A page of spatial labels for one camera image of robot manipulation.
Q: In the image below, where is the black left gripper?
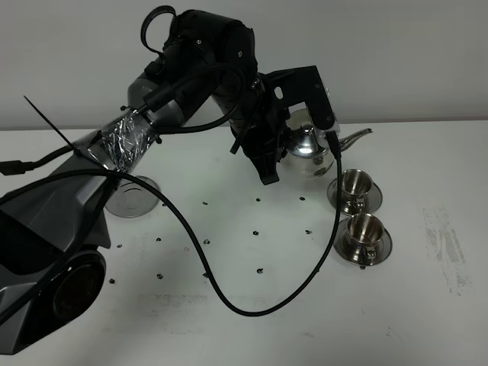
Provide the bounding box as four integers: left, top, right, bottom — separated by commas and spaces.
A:
230, 72, 290, 185

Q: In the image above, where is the stainless steel teapot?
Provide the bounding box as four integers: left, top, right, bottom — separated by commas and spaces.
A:
280, 108, 374, 181

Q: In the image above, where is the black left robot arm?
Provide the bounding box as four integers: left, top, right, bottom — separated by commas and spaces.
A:
1, 10, 285, 355

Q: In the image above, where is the far stainless steel teacup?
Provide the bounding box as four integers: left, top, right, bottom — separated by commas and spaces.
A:
340, 169, 373, 209

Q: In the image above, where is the stainless steel teacup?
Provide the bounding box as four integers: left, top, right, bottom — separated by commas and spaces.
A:
340, 169, 373, 209
346, 213, 384, 256

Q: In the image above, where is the near stainless steel saucer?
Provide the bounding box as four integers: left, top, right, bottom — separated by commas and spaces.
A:
333, 220, 393, 267

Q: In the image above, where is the near stainless steel teacup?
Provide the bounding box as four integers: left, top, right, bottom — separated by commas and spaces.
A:
346, 213, 384, 256

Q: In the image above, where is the steel teapot coaster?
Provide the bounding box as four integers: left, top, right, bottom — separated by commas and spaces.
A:
105, 179, 159, 218

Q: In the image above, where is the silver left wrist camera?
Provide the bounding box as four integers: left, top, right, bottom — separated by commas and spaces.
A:
266, 66, 341, 134

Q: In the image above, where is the black left camera cable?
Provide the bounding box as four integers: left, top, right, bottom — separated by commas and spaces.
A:
110, 129, 342, 317

